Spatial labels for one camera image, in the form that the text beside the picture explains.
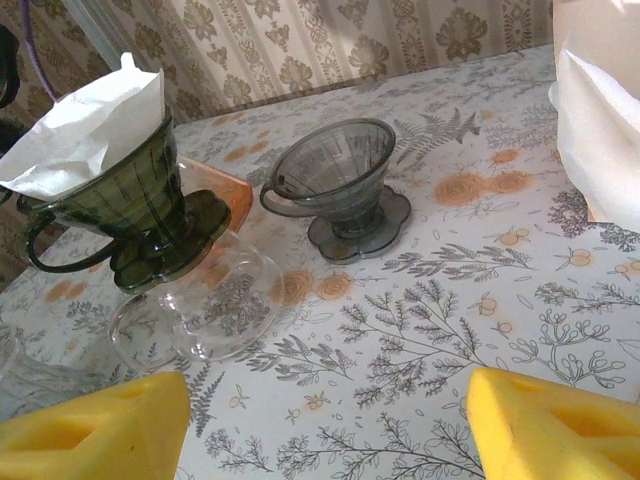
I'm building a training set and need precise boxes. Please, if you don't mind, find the floral patterned tablecloth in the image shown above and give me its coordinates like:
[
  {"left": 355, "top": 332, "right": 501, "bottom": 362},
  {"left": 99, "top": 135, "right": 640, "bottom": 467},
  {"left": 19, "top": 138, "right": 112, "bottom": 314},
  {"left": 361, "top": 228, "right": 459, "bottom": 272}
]
[{"left": 0, "top": 43, "right": 640, "bottom": 480}]

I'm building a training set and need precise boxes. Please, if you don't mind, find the aluminium frame post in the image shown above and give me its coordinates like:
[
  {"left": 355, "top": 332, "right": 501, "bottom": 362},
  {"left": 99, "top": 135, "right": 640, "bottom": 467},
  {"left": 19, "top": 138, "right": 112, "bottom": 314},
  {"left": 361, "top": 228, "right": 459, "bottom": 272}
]
[{"left": 63, "top": 0, "right": 127, "bottom": 67}]

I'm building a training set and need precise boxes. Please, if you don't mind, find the clear glass carafe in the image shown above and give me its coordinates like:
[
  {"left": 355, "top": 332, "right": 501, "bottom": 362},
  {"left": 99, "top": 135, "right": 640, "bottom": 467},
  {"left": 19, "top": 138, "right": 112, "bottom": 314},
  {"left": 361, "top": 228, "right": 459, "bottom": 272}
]
[{"left": 108, "top": 230, "right": 285, "bottom": 371}]

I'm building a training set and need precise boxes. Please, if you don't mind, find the grey plastic coffee dripper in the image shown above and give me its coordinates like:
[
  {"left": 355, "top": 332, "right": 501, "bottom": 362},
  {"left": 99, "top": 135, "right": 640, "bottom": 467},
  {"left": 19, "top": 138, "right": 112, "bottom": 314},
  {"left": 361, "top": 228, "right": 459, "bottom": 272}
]
[{"left": 258, "top": 117, "right": 412, "bottom": 262}]

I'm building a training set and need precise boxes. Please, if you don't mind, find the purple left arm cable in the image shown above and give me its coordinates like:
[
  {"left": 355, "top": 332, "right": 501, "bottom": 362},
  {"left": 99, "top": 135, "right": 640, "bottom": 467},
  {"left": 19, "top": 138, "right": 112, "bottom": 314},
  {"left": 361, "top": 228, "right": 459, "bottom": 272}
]
[{"left": 19, "top": 0, "right": 57, "bottom": 97}]

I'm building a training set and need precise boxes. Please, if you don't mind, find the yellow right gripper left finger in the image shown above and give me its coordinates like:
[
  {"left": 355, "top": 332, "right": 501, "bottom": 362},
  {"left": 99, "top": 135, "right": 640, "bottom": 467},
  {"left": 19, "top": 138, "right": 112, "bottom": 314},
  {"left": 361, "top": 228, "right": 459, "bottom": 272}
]
[{"left": 0, "top": 370, "right": 193, "bottom": 480}]

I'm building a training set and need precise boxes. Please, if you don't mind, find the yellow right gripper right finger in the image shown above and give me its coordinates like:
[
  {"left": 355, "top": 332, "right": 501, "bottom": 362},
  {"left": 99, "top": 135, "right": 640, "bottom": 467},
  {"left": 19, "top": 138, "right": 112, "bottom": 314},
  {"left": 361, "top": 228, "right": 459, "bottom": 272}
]
[{"left": 465, "top": 367, "right": 640, "bottom": 480}]

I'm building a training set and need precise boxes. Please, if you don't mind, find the white paper coffee filter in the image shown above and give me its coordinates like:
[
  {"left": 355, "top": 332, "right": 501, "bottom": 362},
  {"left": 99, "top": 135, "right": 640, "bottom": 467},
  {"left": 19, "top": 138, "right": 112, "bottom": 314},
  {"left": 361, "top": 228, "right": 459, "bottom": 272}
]
[{"left": 0, "top": 52, "right": 166, "bottom": 203}]

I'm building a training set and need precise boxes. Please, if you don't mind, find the green plastic coffee dripper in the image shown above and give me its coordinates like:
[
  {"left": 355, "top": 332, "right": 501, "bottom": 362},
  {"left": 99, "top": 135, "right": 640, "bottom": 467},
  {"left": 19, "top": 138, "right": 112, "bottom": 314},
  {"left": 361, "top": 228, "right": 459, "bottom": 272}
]
[{"left": 17, "top": 114, "right": 234, "bottom": 295}]

